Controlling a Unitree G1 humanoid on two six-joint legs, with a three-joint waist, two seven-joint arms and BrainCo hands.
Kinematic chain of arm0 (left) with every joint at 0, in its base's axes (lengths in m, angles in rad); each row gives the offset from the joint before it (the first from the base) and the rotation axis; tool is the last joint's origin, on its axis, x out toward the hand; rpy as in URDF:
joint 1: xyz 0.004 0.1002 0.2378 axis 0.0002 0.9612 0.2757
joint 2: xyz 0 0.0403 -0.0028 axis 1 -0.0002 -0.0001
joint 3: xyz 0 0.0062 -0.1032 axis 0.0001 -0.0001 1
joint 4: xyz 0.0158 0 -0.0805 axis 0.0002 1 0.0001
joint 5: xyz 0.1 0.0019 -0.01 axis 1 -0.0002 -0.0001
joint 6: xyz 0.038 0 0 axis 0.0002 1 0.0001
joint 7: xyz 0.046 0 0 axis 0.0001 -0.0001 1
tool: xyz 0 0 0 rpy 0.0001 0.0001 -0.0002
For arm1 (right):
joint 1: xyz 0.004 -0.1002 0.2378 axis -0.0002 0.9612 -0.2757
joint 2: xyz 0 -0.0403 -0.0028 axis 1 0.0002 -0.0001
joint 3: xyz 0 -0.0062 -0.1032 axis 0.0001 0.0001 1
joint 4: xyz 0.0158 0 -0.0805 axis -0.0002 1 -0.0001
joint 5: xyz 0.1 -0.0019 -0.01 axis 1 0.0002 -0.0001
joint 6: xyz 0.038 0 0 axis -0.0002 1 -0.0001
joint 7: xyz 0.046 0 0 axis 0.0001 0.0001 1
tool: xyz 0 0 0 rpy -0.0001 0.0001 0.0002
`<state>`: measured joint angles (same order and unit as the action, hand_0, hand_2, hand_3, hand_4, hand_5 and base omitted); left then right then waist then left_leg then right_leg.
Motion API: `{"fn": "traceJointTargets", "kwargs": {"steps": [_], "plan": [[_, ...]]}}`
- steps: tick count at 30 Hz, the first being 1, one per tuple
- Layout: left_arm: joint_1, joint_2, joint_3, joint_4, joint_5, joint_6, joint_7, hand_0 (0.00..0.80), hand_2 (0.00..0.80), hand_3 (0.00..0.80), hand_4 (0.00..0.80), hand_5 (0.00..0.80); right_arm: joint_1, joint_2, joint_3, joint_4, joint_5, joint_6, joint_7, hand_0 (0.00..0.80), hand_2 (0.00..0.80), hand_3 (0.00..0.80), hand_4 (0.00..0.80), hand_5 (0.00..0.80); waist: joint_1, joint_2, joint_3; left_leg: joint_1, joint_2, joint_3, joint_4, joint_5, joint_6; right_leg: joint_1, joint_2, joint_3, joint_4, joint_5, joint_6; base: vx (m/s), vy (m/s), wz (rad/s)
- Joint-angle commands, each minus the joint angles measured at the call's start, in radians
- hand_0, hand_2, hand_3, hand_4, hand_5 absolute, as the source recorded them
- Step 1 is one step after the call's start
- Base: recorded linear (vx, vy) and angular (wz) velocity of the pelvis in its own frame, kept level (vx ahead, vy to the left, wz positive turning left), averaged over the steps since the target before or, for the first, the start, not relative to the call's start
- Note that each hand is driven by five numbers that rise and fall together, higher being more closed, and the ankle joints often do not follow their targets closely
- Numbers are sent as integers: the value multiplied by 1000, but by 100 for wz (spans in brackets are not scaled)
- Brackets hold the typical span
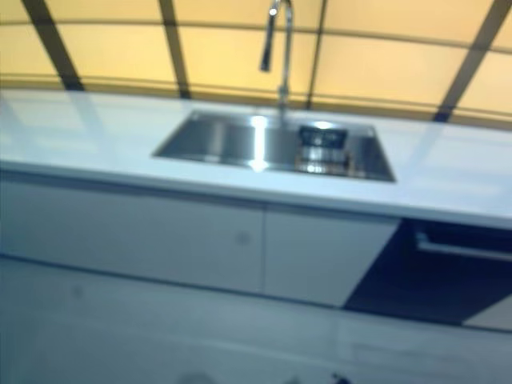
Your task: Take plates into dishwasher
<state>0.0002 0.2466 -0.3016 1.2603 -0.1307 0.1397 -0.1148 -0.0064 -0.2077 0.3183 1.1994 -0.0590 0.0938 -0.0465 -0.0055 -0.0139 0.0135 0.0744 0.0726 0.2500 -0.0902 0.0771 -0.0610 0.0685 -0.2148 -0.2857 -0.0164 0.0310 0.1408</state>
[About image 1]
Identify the stainless steel sink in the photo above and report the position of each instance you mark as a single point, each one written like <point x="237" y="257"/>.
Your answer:
<point x="240" y="140"/>

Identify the black sink dish rack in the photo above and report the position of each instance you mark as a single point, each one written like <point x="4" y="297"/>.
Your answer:
<point x="324" y="150"/>

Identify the narrow white cabinet door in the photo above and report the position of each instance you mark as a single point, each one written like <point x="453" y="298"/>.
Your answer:
<point x="324" y="256"/>

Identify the wide white cabinet door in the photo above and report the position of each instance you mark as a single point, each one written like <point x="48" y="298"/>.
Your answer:
<point x="132" y="232"/>

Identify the chrome kitchen faucet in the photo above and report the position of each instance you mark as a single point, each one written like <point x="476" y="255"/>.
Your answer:
<point x="282" y="52"/>

